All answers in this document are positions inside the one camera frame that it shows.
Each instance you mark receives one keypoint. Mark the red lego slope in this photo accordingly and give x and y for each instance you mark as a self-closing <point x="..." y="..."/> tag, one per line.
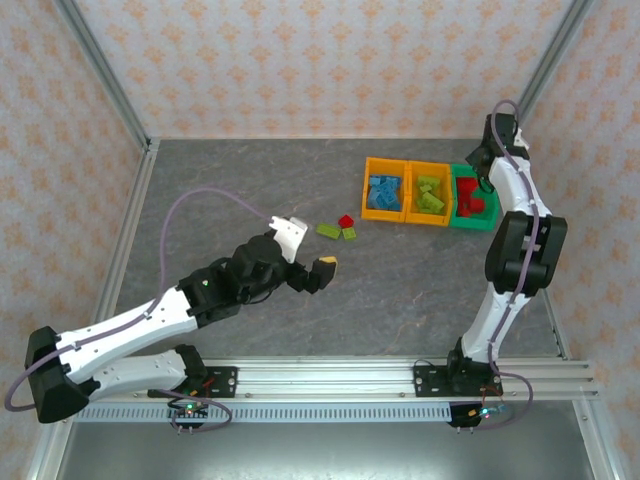
<point x="467" y="184"/>

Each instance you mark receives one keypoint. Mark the small red lego brick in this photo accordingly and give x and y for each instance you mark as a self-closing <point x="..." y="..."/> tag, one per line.
<point x="463" y="212"/>
<point x="346" y="221"/>

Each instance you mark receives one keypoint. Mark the green lego slope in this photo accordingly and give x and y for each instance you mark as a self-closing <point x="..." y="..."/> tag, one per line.
<point x="431" y="203"/>

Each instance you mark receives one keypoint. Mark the small green lego brick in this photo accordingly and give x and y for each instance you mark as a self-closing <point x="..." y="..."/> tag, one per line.
<point x="425" y="190"/>
<point x="349" y="233"/>

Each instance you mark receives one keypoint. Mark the blue lego brick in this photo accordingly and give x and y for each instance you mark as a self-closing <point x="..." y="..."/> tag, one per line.
<point x="376" y="181"/>
<point x="374" y="200"/>

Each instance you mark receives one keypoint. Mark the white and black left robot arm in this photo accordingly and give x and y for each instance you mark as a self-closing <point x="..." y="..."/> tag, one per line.
<point x="125" y="320"/>

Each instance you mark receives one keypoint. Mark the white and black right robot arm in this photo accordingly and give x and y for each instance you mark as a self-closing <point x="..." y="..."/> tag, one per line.
<point x="517" y="185"/>

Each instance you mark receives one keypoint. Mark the green plastic bin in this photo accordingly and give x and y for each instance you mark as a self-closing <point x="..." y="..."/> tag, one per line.
<point x="492" y="215"/>

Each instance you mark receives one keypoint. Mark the green lego plate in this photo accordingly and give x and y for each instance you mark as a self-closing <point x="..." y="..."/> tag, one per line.
<point x="328" y="230"/>

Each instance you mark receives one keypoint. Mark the orange plastic bin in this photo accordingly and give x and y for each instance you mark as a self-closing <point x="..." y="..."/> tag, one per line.
<point x="412" y="216"/>
<point x="367" y="212"/>

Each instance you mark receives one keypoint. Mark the small electronics board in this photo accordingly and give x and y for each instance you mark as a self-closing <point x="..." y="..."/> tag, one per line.
<point x="472" y="417"/>
<point x="187" y="412"/>

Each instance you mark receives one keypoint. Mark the grey metal sheet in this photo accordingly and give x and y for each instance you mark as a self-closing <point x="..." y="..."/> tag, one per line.
<point x="325" y="455"/>

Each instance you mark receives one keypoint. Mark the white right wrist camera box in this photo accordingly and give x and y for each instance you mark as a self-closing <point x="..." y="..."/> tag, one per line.
<point x="523" y="142"/>

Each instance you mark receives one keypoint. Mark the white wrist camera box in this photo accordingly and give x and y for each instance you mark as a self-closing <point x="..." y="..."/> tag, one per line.
<point x="523" y="142"/>
<point x="290" y="234"/>

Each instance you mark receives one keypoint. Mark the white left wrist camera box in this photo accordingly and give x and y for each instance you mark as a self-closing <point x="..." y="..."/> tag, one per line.
<point x="290" y="234"/>

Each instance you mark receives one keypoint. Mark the aluminium frame post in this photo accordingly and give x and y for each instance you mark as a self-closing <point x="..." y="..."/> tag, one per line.
<point x="545" y="70"/>
<point x="105" y="70"/>

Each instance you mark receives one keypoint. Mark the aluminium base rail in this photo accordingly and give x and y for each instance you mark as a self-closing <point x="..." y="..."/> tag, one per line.
<point x="325" y="375"/>

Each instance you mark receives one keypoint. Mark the aluminium table side rail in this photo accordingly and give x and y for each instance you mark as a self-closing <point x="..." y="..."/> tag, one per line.
<point x="555" y="320"/>
<point x="134" y="210"/>

